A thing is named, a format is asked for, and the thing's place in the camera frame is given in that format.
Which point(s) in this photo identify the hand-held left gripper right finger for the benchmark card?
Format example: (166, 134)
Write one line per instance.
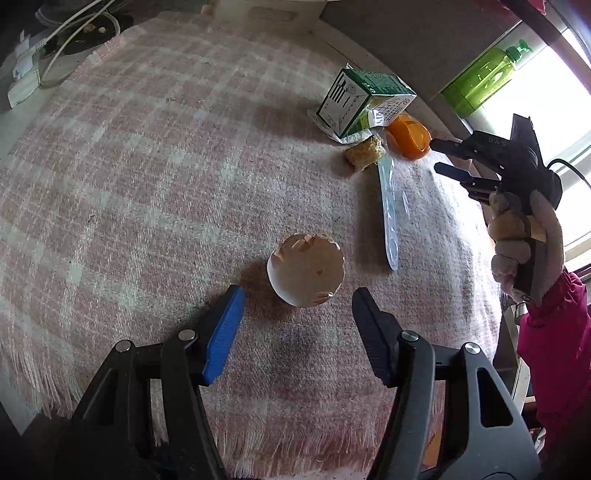
(371, 337)

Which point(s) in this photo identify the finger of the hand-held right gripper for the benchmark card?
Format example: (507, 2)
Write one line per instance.
(450, 145)
(455, 174)

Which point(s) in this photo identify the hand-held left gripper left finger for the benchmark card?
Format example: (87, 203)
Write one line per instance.
(226, 337)

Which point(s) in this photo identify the orange plastic cup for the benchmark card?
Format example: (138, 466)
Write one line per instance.
(408, 136)

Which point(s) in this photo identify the clear plastic strip wrapper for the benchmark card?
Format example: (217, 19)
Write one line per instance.
(391, 217)

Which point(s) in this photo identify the beige food scrap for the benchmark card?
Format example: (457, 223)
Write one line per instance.
(364, 152)

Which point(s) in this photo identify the broken eggshell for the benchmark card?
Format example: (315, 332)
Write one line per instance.
(300, 272)

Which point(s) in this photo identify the green white milk carton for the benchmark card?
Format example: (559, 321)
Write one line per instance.
(351, 99)

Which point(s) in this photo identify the person's right forearm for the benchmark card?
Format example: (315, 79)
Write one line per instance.
(558, 346)

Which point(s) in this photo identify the person's right hand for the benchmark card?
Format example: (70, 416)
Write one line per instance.
(508, 226)

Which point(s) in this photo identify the green soap pump bottle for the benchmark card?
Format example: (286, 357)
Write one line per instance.
(480, 78)

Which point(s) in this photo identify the wooden board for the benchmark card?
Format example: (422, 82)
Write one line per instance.
(431, 450)

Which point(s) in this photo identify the pink plaid fringed cloth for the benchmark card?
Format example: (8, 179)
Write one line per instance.
(161, 184)

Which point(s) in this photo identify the white power strip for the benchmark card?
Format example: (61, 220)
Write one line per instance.
(23, 87)

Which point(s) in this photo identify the black round dish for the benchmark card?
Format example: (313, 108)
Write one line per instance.
(78, 44)

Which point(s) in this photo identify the white window frame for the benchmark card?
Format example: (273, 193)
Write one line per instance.
(572, 106)

